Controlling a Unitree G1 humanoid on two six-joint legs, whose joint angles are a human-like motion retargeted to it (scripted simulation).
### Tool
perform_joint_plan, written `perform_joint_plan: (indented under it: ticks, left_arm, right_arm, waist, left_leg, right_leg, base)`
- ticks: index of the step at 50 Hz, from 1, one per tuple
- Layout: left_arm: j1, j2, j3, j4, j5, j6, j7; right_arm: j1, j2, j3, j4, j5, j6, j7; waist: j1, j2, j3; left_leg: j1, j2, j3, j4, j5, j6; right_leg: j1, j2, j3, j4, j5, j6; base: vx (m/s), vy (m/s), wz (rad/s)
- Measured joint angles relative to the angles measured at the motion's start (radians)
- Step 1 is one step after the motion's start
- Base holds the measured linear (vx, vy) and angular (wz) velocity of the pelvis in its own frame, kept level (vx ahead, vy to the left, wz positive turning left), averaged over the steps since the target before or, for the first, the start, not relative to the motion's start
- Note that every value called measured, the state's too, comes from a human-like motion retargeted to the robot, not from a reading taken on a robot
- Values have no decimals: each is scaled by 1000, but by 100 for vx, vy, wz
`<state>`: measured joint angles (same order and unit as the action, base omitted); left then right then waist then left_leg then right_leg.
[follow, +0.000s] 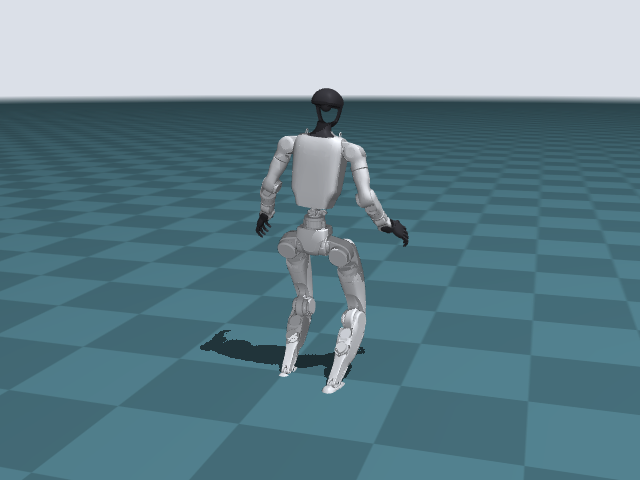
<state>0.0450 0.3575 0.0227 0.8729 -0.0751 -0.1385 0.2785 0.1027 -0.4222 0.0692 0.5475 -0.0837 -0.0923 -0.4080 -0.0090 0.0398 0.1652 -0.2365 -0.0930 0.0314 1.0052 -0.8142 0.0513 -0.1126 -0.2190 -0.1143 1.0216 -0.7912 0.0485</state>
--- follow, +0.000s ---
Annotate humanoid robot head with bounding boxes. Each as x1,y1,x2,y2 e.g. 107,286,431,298
307,88,344,138

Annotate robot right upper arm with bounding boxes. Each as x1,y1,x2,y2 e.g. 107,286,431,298
342,141,374,208

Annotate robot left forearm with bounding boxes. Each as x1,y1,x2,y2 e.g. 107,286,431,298
260,177,276,220

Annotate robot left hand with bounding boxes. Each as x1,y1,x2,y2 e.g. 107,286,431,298
256,213,273,238

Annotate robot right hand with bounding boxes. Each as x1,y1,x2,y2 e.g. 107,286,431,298
381,219,409,247

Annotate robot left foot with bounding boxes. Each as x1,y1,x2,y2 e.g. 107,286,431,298
279,366,297,377

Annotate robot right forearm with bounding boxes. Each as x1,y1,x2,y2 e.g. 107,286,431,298
365,189,392,232

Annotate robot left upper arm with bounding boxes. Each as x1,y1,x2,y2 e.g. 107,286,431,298
262,136,297,194

